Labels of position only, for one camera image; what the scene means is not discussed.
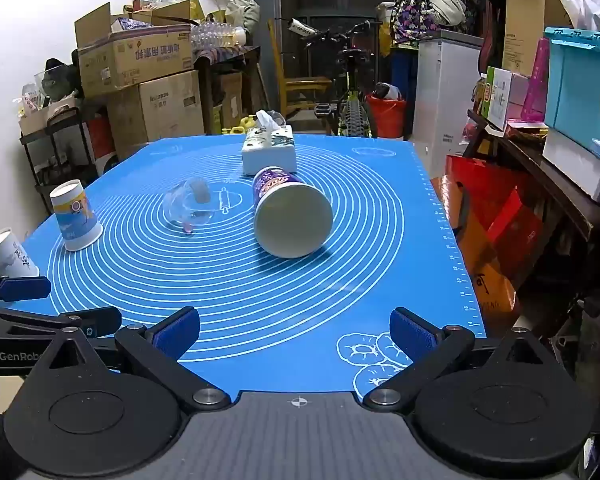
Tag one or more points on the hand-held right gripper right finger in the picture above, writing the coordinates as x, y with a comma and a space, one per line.
413, 334

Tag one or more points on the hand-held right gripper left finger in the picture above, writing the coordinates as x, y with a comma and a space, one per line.
176, 334

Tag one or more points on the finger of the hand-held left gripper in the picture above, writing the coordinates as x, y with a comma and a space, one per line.
100, 321
24, 289

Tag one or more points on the purple paper cup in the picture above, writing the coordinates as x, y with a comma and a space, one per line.
290, 220

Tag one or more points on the white printed paper cup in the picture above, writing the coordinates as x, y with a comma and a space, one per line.
10, 257

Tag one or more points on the yellow cartoon paper cup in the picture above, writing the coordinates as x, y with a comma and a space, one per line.
76, 220

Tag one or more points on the clear plastic cup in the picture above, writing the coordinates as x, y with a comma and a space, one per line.
181, 205

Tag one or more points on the blue silicone baking mat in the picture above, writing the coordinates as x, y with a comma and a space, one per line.
280, 305

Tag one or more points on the red paper shopping bag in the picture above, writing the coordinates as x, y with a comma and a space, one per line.
485, 220

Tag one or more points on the black metal shelf rack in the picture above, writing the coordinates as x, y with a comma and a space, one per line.
65, 135

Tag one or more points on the white tissue box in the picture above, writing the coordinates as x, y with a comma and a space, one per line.
270, 156

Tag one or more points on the dark wooden side table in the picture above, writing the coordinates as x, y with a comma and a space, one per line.
555, 190

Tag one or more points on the dark plush toy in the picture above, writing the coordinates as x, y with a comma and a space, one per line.
60, 80

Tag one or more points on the red plastic bucket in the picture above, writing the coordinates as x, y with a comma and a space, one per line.
387, 117

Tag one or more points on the yellow plastic toy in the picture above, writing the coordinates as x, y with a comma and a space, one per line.
240, 125

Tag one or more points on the plain brown cardboard box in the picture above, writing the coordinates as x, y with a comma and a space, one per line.
160, 110

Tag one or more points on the white plastic storage box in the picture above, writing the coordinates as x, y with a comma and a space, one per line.
575, 165

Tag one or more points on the white chest freezer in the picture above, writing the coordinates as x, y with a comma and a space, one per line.
445, 100

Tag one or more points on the black bicycle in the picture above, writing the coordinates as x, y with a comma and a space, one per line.
352, 105

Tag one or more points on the green and white carton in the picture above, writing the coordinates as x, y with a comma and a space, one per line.
497, 97

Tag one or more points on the open printed cardboard box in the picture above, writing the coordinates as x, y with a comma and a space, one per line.
130, 60

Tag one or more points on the pink carton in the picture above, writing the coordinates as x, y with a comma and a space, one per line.
522, 95

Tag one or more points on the wooden chair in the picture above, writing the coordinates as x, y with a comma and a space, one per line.
300, 85

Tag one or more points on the light blue storage bin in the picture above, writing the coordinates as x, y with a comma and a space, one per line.
575, 85

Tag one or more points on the pack of clear plastic bottles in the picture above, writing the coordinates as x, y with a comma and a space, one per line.
215, 35

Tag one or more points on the floral cloth bundle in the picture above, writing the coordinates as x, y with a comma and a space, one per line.
415, 15

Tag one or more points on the tall flat cardboard box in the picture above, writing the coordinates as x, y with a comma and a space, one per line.
527, 20

